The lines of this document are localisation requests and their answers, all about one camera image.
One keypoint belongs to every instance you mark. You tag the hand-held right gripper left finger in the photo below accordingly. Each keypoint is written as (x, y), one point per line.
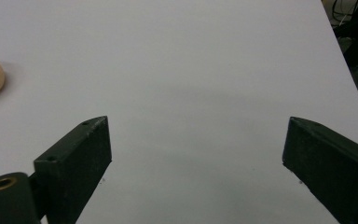
(71, 168)

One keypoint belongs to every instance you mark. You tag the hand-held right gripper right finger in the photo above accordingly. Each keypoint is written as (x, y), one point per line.
(332, 161)

